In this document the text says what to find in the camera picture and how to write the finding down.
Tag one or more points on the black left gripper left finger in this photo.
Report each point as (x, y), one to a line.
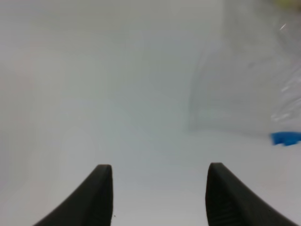
(91, 204)

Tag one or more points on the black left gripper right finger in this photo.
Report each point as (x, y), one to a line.
(229, 202)

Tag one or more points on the clear zip bag blue seal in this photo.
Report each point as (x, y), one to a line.
(248, 78)

